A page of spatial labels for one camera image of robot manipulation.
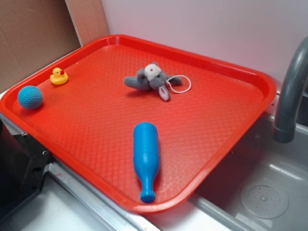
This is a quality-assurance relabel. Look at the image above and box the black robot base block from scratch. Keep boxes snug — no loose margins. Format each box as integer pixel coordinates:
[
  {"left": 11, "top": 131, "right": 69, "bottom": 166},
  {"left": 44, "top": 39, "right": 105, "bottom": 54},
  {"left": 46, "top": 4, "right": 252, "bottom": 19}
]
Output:
[{"left": 0, "top": 121, "right": 51, "bottom": 221}]

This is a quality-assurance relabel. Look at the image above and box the blue plastic bottle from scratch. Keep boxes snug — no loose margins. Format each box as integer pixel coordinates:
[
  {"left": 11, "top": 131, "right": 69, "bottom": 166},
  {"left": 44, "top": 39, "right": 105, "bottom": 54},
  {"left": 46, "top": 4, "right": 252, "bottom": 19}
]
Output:
[{"left": 133, "top": 122, "right": 160, "bottom": 203}]

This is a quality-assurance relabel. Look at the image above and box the red plastic tray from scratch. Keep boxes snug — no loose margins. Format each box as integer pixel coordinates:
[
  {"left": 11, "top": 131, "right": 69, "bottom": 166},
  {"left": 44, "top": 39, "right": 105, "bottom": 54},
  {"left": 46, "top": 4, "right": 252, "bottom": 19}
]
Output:
[{"left": 0, "top": 35, "right": 276, "bottom": 214}]

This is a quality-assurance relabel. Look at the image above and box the grey plush elephant toy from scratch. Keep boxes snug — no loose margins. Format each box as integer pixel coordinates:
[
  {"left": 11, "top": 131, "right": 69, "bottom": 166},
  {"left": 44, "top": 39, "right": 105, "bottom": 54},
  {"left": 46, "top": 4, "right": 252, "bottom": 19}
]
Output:
[{"left": 123, "top": 63, "right": 192, "bottom": 102}]

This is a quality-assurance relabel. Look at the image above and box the yellow rubber duck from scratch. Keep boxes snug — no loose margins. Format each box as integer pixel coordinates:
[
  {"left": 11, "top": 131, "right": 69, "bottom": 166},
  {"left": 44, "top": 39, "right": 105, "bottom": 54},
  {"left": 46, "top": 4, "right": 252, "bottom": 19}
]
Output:
[{"left": 50, "top": 67, "right": 68, "bottom": 85}]

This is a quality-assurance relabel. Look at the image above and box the blue textured ball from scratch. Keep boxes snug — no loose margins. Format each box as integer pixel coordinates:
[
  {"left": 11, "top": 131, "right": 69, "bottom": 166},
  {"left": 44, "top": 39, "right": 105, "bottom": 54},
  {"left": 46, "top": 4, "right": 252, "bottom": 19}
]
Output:
[{"left": 17, "top": 86, "right": 43, "bottom": 110}]

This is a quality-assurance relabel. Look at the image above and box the grey toy sink basin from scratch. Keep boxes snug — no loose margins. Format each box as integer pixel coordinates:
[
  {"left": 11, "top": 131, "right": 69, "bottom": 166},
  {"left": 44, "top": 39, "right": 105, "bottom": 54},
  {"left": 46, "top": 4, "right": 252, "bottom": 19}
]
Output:
[{"left": 189, "top": 114, "right": 308, "bottom": 231}]

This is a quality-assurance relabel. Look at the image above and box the grey toy faucet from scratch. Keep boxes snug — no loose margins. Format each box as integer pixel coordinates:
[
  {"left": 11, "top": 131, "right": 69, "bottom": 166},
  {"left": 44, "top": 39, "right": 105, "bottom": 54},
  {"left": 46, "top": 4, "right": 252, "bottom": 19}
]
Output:
[{"left": 272, "top": 38, "right": 308, "bottom": 143}]

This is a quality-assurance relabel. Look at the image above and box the brown cardboard panel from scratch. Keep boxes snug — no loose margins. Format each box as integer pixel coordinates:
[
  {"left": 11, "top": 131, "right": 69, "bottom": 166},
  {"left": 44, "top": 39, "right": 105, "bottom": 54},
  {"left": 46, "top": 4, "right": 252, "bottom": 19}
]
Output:
[{"left": 0, "top": 0, "right": 109, "bottom": 92}]

